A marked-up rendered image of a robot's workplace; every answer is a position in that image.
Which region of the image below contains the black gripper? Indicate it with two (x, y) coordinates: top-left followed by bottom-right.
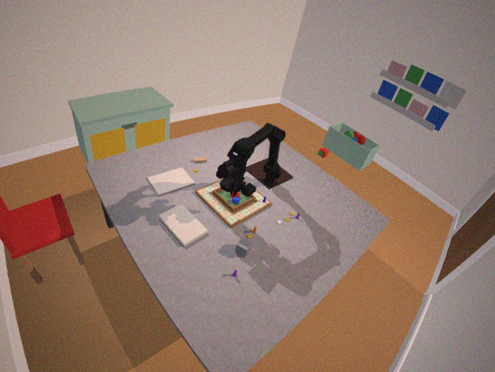
(216, 170), (256, 197)

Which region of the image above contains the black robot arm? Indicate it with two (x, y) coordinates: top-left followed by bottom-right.
(217, 123), (286, 192)

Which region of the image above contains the cream board game path with arrow squares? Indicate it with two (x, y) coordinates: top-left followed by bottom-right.
(197, 181), (270, 225)

